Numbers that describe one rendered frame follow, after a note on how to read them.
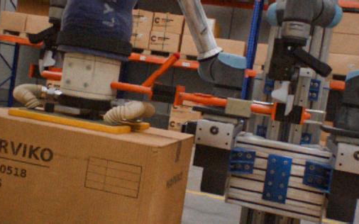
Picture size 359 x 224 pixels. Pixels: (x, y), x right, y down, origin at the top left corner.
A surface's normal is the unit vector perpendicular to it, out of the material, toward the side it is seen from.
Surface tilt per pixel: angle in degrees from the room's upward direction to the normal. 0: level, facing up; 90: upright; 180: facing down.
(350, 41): 88
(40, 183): 90
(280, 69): 90
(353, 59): 85
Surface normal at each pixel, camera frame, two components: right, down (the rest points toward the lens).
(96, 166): -0.25, 0.01
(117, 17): 0.62, -0.13
